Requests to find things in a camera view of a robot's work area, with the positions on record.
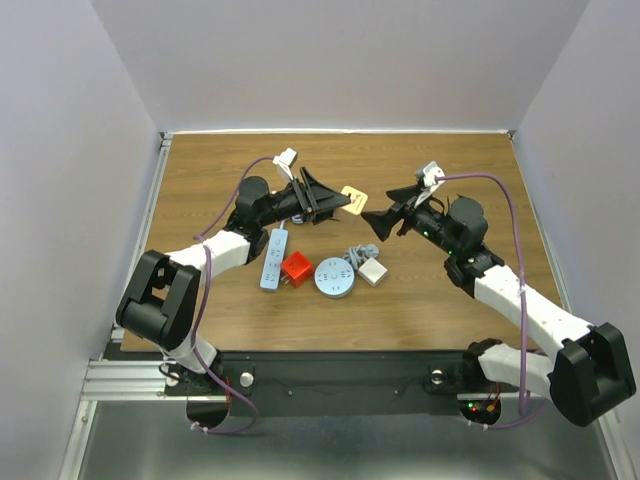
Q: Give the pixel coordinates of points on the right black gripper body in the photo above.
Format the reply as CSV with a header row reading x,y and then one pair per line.
x,y
426,222

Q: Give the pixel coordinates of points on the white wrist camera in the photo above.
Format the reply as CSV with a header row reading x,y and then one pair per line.
x,y
284,163
429,177

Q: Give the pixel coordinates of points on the blue power strip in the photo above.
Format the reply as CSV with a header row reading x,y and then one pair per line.
x,y
274,256

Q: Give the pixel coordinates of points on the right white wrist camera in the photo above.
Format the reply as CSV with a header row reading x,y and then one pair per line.
x,y
429,177

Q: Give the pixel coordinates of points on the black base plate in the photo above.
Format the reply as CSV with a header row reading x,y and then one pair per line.
x,y
332,383

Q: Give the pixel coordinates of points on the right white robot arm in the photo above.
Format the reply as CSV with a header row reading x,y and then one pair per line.
x,y
583,369

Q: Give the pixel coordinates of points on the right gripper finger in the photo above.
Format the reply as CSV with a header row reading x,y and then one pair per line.
x,y
382,222
404,195

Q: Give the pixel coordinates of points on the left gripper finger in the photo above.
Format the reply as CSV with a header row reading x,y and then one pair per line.
x,y
323,208
316,189

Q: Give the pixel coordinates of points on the red cube socket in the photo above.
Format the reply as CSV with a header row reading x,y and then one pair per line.
x,y
296,269

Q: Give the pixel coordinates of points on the white cube charger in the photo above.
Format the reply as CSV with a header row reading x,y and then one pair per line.
x,y
372,271

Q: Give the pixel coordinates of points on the aluminium rail frame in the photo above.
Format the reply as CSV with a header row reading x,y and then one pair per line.
x,y
120,374

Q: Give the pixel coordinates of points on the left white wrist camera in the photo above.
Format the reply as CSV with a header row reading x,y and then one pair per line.
x,y
284,163

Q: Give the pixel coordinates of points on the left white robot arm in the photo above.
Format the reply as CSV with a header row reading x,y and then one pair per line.
x,y
159,301

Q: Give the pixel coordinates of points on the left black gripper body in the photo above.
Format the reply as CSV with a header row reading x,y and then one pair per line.
x,y
292,202

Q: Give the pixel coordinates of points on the beige cube socket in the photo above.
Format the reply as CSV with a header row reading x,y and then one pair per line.
x,y
357,201

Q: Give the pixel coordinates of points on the round blue socket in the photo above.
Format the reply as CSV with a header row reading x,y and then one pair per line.
x,y
334,277

